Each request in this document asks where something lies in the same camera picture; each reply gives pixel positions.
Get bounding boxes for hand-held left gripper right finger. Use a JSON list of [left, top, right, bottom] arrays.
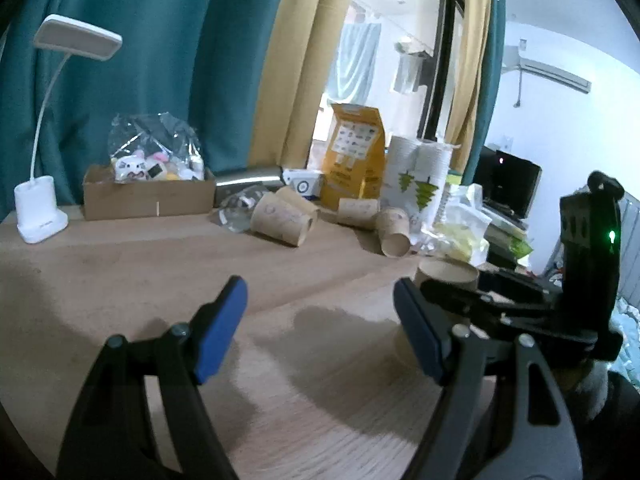
[[392, 278, 586, 480]]

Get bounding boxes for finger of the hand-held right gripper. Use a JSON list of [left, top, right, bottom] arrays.
[[420, 269, 568, 317], [470, 310, 601, 361]]

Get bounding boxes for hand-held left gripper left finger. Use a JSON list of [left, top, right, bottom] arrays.
[[55, 275, 249, 480]]

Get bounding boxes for brown paper cup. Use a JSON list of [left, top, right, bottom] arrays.
[[374, 208, 412, 259], [335, 197, 381, 231], [249, 192, 320, 247], [394, 258, 482, 367], [275, 185, 321, 217]]

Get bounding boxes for stack of books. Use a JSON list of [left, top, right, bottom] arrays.
[[486, 217, 535, 270]]

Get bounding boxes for clear plastic bags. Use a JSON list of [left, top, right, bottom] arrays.
[[410, 183, 494, 267]]

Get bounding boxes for black monitor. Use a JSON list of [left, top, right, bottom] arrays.
[[472, 145, 544, 221]]

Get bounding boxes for crumpled clear plastic wrapper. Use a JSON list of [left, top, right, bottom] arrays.
[[216, 185, 267, 234]]

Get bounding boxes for stack of white tree-print cups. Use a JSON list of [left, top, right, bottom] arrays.
[[381, 135, 454, 227]]

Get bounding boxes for cardboard box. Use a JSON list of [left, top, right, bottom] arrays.
[[81, 163, 217, 222]]

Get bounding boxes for silver metal cylinder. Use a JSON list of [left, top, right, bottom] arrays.
[[214, 163, 284, 197]]

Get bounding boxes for small white box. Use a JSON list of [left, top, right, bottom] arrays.
[[281, 168, 327, 199]]

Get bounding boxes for yellow paper bag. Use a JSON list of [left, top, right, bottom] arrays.
[[318, 103, 387, 201]]

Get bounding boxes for clear bag of plush toys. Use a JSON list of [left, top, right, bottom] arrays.
[[108, 112, 206, 184]]

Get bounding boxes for white air conditioner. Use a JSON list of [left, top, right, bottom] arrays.
[[501, 44, 592, 94]]

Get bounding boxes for narrow teal curtain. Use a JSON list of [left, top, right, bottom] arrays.
[[462, 0, 507, 176]]

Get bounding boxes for white desk lamp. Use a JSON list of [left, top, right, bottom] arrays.
[[13, 15, 124, 246]]

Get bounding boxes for narrow yellow curtain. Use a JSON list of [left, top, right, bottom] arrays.
[[446, 0, 494, 162]]

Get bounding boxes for white hanging shirt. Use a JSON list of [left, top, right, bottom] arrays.
[[391, 51, 427, 94]]

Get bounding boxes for wide yellow curtain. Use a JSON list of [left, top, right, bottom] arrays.
[[246, 0, 364, 172]]

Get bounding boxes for wide teal curtain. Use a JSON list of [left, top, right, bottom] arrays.
[[0, 0, 296, 221]]

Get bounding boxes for light blue hanging cloth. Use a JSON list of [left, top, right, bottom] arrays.
[[326, 19, 382, 102]]

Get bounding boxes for dark window frame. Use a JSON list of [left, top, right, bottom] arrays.
[[419, 0, 467, 142]]

